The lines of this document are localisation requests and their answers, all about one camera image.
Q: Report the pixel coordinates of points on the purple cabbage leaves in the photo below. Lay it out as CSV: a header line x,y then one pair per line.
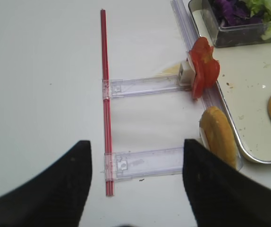
x,y
230,13

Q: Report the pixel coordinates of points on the cream metal tray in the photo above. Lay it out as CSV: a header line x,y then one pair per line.
x,y
244,86

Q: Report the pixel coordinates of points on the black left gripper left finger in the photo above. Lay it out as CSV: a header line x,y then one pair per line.
x,y
54,198

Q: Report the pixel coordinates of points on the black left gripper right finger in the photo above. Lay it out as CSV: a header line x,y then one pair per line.
x,y
219,195

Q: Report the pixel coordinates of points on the clear plastic salad box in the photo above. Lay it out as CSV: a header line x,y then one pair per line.
x,y
230,36

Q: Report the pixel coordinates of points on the clear track lower left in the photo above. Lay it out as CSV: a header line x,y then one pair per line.
x,y
121,166

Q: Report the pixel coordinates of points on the red tomato slices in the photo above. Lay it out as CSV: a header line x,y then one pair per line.
x,y
207,69

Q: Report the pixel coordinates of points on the clear track upper left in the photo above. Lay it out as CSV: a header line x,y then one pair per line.
x,y
112,89

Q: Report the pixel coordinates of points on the white pusher block left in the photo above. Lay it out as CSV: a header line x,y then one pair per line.
x,y
186,73

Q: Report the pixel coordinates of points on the red rod left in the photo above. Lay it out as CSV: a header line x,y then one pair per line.
x,y
107,106

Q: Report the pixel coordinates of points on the clear track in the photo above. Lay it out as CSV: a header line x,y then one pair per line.
x,y
121,166
112,89

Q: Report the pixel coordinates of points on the upright bun half left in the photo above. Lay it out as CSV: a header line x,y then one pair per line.
x,y
219,135

